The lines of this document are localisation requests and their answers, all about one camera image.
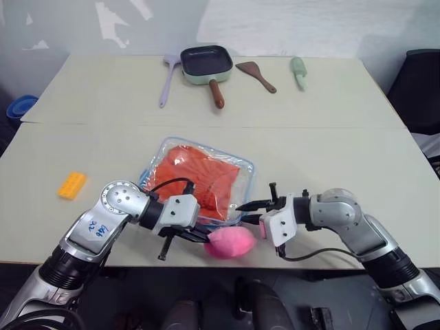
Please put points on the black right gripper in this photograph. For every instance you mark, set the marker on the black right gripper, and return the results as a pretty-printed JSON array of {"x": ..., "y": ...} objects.
[{"x": 275, "y": 203}]

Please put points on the blue plastic bowl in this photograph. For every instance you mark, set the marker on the blue plastic bowl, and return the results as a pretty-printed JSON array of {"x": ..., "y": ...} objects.
[{"x": 21, "y": 106}]

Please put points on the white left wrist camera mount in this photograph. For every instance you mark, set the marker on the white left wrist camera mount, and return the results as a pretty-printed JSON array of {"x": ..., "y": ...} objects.
[{"x": 180, "y": 209}]

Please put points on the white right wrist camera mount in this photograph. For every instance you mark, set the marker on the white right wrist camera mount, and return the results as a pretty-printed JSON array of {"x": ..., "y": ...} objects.
[{"x": 280, "y": 223}]

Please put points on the brown wooden spatula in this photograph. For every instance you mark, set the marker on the brown wooden spatula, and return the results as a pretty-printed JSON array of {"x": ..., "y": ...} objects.
[{"x": 256, "y": 74}]

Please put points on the orange cloth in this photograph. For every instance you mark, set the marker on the orange cloth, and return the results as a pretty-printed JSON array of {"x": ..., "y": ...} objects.
[{"x": 203, "y": 175}]

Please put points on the clear plastic zip pouch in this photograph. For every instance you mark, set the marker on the clear plastic zip pouch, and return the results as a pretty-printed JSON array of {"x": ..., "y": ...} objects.
[{"x": 245, "y": 172}]

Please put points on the yellow toy brick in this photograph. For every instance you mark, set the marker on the yellow toy brick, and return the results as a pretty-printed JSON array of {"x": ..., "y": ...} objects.
[{"x": 71, "y": 185}]

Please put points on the black chair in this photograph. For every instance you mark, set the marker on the black chair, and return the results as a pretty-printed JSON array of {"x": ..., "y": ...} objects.
[{"x": 417, "y": 93}]

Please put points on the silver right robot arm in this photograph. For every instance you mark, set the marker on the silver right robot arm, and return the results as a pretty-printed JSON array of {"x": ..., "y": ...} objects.
[{"x": 350, "y": 213}]

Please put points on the pink fluffy cloth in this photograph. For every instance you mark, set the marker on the pink fluffy cloth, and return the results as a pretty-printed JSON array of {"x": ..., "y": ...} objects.
[{"x": 231, "y": 242}]

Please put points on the dark rounded shape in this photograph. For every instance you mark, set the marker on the dark rounded shape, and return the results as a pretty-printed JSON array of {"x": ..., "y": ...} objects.
[{"x": 264, "y": 306}]

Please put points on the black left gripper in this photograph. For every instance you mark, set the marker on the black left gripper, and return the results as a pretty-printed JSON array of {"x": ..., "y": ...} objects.
[{"x": 170, "y": 234}]

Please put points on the green silicone brush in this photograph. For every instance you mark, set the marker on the green silicone brush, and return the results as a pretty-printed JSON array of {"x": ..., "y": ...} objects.
[{"x": 298, "y": 72}]

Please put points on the purple silicone spatula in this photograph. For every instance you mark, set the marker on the purple silicone spatula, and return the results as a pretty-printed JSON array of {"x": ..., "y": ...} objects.
[{"x": 169, "y": 79}]

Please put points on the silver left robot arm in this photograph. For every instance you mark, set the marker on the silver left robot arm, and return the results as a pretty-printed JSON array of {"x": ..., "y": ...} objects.
[{"x": 103, "y": 220}]

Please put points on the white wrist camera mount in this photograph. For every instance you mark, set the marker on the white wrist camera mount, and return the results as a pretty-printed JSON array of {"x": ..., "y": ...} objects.
[
  {"x": 180, "y": 209},
  {"x": 280, "y": 223}
]

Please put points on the green square frying pan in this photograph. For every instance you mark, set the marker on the green square frying pan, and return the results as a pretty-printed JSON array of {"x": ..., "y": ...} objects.
[{"x": 206, "y": 67}]

